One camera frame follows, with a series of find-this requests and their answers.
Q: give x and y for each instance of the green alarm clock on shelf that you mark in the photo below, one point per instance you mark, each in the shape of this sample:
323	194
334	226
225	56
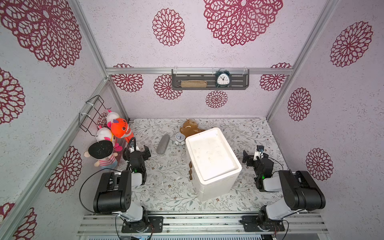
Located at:
223	79

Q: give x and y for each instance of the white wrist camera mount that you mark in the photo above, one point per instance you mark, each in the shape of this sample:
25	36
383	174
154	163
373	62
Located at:
259	152
133	148

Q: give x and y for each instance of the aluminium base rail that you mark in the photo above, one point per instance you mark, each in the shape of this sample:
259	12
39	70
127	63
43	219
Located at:
205	223

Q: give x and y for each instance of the white plastic drawer cabinet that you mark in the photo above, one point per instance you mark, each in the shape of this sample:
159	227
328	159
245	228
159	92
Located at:
215	165

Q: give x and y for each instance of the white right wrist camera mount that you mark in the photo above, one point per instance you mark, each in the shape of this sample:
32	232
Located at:
259	152

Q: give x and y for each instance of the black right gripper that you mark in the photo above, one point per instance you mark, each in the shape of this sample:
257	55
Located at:
250	159

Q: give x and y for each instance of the aluminium corner frame post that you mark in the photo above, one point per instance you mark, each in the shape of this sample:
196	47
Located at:
311	41

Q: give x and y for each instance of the brown teddy bear plush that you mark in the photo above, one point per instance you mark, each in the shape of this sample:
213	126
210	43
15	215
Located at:
189	128

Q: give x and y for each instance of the tan pouch on shelf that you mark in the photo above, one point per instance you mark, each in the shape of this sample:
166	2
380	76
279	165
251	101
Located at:
193	84

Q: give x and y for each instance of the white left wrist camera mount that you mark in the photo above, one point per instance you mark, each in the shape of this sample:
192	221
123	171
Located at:
133	148

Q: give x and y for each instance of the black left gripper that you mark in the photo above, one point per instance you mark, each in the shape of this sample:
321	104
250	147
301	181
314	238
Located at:
146	153

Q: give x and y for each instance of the grey wall shelf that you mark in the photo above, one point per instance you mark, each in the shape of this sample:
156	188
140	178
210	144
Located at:
238	82

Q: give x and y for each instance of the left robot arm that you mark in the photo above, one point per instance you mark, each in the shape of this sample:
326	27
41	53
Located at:
114	192

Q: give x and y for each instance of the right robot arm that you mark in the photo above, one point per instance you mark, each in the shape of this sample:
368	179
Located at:
300	192

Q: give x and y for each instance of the horizontal aluminium wall rail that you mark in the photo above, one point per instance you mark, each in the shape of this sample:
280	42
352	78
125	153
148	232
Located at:
198	71

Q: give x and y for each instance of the orange fish plush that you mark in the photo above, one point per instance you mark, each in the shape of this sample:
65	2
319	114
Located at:
121	129

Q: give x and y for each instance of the black wire wall basket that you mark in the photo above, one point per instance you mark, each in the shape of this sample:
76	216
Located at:
95	117

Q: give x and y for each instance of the pink white plush doll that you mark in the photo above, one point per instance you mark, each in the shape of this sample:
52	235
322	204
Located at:
105	133

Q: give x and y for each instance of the small white alarm clock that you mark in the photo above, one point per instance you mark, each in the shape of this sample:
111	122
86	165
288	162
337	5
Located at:
180	139

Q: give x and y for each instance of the black haired doll plush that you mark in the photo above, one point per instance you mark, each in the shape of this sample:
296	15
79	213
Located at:
103	152

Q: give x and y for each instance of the grey pencil case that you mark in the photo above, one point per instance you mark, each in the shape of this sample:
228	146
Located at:
163	144

